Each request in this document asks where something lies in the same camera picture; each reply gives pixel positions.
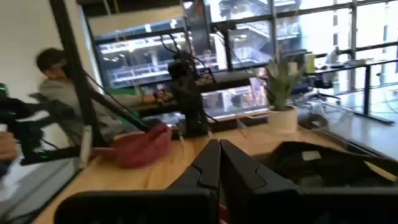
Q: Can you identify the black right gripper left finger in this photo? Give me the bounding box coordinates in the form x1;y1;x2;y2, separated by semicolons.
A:
167;139;222;224

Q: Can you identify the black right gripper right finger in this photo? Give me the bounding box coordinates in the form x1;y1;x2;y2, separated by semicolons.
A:
221;139;306;224

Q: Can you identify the dark red hat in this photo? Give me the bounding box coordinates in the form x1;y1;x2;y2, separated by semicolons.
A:
91;121;174;169

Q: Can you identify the black hat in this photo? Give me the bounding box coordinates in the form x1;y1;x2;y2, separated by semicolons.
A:
261;141;398;189

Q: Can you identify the clear plastic bin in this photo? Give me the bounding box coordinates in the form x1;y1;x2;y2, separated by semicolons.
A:
297;98;356;138
208;93;271;138

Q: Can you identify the white cup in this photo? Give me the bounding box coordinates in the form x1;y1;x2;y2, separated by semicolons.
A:
266;105;299;133

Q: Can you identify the green leafy plant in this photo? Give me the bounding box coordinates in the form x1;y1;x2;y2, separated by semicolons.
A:
266;57;307;111

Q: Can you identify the black-legged desk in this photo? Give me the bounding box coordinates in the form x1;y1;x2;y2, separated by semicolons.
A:
304;57;398;126

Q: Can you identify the person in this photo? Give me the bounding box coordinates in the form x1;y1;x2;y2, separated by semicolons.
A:
35;47;174;147

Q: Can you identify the person's hand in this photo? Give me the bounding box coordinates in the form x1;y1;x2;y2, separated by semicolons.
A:
0;131;19;161

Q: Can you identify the black aluminium table frame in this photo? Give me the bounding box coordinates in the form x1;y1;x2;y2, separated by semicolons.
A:
49;0;154;150

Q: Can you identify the black window frame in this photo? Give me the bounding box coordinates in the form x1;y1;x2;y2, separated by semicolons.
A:
77;0;398;125

